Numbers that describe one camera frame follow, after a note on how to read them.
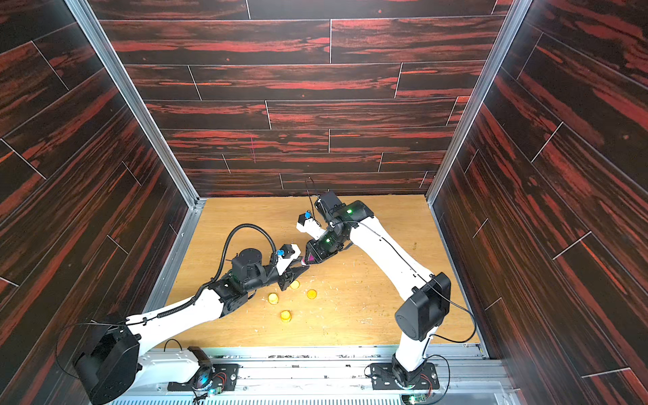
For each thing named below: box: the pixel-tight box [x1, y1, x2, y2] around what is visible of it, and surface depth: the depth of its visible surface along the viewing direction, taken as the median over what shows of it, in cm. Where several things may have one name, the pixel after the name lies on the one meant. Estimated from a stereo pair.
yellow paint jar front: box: [280, 309, 292, 324], surface depth 86 cm
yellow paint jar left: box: [268, 292, 280, 306], surface depth 90 cm
